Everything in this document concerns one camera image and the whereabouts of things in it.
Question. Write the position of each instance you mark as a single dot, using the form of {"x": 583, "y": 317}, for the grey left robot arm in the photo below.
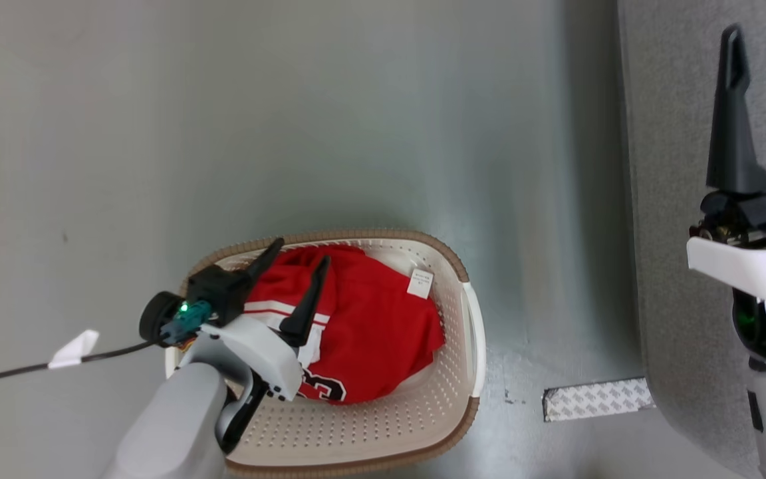
{"x": 170, "y": 426}

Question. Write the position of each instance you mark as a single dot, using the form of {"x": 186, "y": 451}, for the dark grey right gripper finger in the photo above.
{"x": 732, "y": 146}

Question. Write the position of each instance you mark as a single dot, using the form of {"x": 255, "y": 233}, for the right gripper body black and white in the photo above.
{"x": 755, "y": 266}

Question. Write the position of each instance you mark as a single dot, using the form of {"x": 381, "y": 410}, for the white perforated laundry basket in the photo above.
{"x": 356, "y": 432}

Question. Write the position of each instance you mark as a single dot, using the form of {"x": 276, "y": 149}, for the black round wrist camera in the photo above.
{"x": 159, "y": 317}

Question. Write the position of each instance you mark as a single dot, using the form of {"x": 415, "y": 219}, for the white patterned tape strip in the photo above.
{"x": 596, "y": 399}

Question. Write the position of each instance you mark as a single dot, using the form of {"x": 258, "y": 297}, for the left gripper body black and white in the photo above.
{"x": 256, "y": 346}

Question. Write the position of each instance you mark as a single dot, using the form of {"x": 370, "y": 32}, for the white tape tag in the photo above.
{"x": 76, "y": 347}

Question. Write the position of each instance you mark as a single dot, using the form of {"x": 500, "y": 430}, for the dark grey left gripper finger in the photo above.
{"x": 306, "y": 313}
{"x": 264, "y": 261}

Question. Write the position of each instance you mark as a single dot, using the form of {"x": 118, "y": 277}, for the red sports jersey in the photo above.
{"x": 376, "y": 319}

